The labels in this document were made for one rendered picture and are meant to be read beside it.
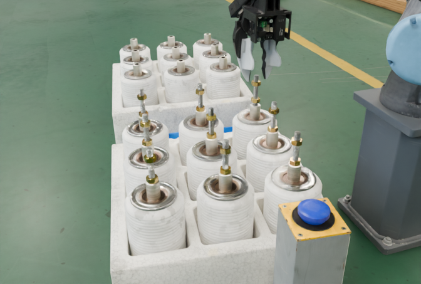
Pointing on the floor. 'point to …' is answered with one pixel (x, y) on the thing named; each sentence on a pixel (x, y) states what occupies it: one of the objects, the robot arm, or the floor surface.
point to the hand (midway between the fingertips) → (255, 73)
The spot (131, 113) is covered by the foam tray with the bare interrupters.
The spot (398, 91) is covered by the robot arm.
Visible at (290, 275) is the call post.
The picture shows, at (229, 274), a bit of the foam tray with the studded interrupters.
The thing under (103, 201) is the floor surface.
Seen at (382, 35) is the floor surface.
